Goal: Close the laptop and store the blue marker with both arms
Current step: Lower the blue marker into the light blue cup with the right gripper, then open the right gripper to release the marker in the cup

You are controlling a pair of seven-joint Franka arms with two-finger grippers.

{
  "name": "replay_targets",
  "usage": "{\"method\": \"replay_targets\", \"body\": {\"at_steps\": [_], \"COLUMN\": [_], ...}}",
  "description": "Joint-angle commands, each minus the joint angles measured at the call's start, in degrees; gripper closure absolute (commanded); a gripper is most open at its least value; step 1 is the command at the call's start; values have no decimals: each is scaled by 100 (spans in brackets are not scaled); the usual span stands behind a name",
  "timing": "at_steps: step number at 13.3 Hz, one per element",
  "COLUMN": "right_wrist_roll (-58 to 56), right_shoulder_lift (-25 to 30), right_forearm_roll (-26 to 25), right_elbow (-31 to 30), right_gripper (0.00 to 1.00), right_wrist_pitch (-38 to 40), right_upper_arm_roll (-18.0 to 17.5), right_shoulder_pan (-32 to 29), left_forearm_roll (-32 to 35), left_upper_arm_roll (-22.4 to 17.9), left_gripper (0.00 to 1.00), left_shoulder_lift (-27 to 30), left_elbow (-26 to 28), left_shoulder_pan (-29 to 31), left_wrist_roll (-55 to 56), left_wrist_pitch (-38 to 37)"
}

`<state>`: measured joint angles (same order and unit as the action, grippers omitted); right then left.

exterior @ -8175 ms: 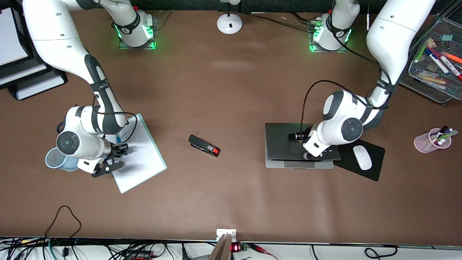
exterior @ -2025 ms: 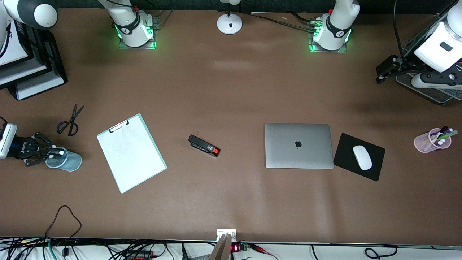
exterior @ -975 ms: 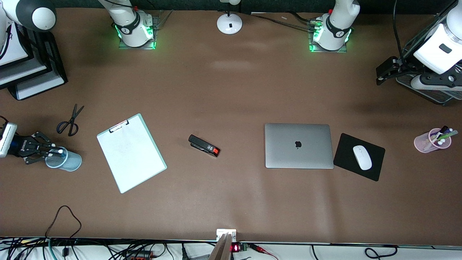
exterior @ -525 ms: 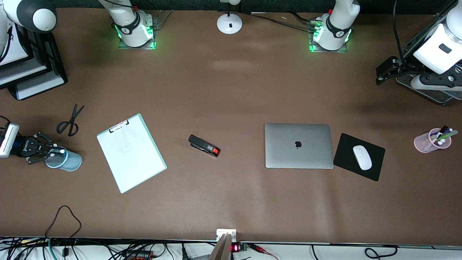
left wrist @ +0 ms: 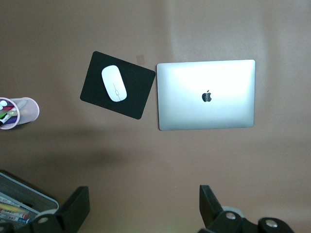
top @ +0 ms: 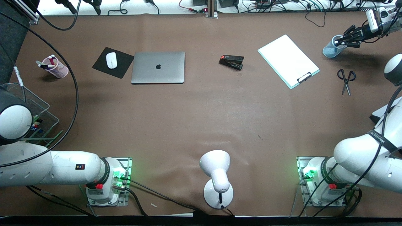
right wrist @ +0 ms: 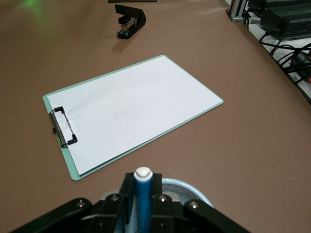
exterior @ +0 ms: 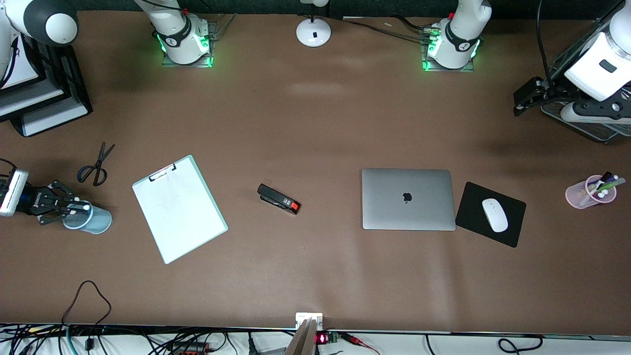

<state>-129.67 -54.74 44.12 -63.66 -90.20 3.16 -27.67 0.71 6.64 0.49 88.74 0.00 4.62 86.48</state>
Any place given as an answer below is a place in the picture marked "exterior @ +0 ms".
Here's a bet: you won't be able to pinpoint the mint green clipboard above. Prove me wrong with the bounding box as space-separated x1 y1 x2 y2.
132 154 229 265

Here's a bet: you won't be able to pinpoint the black cable bundle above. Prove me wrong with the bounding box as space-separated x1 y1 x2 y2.
340 16 437 42

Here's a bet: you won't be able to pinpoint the black scissors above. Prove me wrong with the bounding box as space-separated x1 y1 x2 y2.
77 142 116 187

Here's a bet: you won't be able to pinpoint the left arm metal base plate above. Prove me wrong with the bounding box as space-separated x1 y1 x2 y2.
421 30 476 73

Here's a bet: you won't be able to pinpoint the silver laptop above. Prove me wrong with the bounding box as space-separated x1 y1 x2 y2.
361 168 457 231

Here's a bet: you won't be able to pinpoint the light blue mesh pen cup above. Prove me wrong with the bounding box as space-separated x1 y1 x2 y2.
61 200 113 235

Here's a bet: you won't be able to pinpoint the white paper sheet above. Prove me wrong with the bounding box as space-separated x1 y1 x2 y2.
133 159 225 263

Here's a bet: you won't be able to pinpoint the white computer mouse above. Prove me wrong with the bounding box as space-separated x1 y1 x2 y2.
482 198 509 233

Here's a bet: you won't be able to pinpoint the black looped cable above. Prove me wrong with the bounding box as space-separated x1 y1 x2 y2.
62 280 112 352

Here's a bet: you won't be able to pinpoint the black mouse pad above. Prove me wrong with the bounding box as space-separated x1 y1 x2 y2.
455 181 527 248

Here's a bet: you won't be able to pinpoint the tangled cables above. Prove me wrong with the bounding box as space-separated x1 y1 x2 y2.
0 323 296 355

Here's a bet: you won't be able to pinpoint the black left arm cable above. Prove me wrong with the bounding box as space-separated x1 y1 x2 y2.
536 0 555 84

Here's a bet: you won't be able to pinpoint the black stapler with red end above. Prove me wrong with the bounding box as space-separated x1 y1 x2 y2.
257 183 301 215

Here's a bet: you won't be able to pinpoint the black coiled cable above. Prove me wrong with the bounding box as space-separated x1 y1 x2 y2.
424 334 545 355

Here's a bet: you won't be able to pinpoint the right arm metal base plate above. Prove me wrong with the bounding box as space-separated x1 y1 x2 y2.
162 20 218 68

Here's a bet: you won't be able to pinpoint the black stacked paper tray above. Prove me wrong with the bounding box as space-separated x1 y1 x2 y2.
0 30 93 138

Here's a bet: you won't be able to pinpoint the pink translucent pen cup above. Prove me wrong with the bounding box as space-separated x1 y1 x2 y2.
565 175 618 210

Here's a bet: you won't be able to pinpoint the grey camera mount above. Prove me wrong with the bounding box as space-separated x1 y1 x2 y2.
285 312 324 355

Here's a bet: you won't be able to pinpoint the black mesh desk tray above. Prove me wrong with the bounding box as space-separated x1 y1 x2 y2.
541 91 631 144

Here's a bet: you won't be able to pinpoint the white round lamp base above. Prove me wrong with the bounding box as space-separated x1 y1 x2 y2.
296 0 332 48

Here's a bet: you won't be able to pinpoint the green marker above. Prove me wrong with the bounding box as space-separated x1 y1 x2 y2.
591 177 627 194

